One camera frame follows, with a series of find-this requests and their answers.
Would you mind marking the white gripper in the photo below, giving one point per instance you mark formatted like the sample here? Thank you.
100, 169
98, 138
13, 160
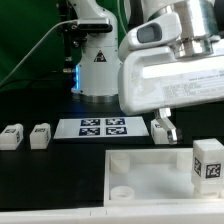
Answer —
153, 79

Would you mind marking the white square tabletop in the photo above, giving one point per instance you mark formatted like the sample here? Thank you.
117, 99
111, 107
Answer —
151, 177

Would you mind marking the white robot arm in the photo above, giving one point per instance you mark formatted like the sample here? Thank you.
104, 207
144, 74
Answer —
97, 74

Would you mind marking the white sheet with tags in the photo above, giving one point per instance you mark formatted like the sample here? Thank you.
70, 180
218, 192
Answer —
101, 127

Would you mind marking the white obstacle fence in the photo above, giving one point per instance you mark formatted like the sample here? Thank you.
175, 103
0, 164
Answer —
190, 213

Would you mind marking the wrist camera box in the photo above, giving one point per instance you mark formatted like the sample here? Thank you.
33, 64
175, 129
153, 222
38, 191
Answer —
157, 32

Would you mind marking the black camera stand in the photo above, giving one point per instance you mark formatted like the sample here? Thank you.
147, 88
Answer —
71, 36

